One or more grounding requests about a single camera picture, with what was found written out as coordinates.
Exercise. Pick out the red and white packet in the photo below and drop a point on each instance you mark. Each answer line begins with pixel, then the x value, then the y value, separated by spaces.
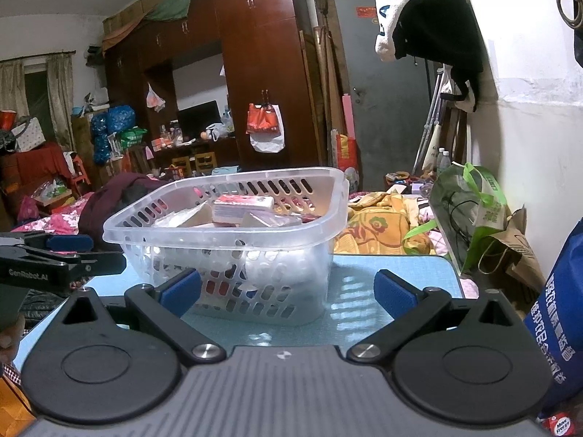
pixel 243 207

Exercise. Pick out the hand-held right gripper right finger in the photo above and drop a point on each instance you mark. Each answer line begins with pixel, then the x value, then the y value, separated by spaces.
pixel 394 293

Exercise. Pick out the pink board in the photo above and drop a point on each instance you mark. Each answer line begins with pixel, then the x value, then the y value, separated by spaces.
pixel 348 116

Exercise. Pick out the translucent pack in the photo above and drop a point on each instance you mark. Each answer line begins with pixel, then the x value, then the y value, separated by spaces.
pixel 268 221

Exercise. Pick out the white round pack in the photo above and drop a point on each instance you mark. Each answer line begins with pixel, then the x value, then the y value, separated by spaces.
pixel 282 268

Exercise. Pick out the white bag on desk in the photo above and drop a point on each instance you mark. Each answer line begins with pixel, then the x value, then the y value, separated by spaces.
pixel 217 131

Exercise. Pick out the orange and white plastic bag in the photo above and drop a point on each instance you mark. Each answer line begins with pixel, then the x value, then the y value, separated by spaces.
pixel 266 127

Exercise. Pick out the metal crutches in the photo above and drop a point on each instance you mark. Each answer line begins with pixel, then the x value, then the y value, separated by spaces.
pixel 432 123

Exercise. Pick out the red door sticker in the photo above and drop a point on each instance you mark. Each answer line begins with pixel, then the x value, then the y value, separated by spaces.
pixel 368 13

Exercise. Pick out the brown wooden wardrobe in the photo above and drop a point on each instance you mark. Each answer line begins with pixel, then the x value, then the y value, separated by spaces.
pixel 255 54

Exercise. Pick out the brown paper bag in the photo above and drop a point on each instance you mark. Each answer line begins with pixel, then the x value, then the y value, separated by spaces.
pixel 514 255

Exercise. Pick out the small white hanging bag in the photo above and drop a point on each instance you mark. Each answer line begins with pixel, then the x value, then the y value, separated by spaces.
pixel 155 99

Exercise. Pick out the cardboard boxes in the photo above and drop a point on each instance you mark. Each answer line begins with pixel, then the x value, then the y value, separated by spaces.
pixel 136 9

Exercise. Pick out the grey metal door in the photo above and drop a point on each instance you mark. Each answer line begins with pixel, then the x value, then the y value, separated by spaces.
pixel 382 114

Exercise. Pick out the wooden boards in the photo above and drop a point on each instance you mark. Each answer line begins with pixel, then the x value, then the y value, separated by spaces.
pixel 319 100

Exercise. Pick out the black hanging garment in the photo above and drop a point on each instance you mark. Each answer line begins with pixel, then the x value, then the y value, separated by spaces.
pixel 446 36

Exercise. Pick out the red gift bag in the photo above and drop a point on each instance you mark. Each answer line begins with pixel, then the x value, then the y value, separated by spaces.
pixel 348 150

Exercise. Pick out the blue fabric bag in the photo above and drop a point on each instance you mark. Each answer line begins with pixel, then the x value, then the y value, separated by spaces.
pixel 560 323

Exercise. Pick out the yellow floral blanket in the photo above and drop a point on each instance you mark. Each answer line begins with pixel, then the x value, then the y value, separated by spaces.
pixel 378 223

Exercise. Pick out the plastic bottles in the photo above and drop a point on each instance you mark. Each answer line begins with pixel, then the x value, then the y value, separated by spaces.
pixel 444 161

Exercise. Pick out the blue plastic bags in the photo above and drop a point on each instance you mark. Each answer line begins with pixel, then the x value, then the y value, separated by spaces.
pixel 114 132

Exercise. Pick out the green and white bag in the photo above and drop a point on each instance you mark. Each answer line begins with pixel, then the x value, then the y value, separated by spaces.
pixel 473 209

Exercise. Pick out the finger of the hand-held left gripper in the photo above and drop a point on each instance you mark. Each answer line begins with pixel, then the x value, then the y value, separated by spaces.
pixel 102 264
pixel 68 242

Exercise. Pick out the person's left hand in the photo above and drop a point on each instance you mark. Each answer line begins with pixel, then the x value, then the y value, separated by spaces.
pixel 10 341

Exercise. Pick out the black monitor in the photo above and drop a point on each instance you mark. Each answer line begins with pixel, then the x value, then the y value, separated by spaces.
pixel 198 118

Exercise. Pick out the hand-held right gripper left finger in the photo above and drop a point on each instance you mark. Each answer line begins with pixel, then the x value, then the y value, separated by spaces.
pixel 182 290

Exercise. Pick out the clear plastic basket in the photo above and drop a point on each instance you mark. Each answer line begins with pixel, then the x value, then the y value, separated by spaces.
pixel 291 255

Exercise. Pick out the black puffer jacket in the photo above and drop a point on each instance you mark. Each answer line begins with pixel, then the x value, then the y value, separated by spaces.
pixel 43 307

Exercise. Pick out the pink floral bedding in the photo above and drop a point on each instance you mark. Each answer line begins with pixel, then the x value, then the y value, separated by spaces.
pixel 45 223

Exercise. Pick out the maroon jacket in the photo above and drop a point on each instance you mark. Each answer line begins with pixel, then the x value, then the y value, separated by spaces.
pixel 118 200

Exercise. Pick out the beige curtain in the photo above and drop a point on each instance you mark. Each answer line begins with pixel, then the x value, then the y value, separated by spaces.
pixel 59 95

